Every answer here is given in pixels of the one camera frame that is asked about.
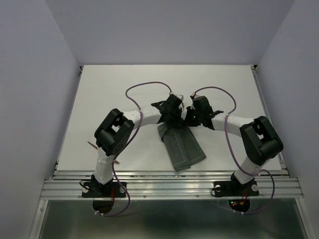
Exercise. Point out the grey cloth napkin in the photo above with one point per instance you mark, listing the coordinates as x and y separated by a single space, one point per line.
182 147

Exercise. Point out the aluminium rail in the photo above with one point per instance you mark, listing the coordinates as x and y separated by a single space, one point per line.
161 185
266 111

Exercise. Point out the aluminium right side rail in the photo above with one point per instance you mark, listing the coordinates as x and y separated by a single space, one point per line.
266 111

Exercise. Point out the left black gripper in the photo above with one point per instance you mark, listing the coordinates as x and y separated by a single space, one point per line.
177 122

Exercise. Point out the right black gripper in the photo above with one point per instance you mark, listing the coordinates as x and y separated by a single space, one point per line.
189 122

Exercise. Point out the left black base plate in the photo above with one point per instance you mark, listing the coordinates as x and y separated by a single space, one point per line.
110 190

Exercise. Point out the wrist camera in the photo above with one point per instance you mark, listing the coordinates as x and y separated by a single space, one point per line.
194 95
181 97

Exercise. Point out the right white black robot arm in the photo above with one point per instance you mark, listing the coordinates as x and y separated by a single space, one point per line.
260 140

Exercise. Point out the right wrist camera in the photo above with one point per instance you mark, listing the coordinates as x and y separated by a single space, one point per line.
194 95

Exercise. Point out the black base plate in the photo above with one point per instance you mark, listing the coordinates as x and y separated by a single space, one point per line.
110 190
224 189

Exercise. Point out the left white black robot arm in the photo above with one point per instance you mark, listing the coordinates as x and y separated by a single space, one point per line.
114 134

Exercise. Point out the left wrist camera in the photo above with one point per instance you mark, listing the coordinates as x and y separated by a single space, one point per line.
181 97

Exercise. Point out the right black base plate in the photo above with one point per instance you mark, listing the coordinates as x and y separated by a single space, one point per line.
224 189

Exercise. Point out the aluminium front rail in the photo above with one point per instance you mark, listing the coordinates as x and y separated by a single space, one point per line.
161 185

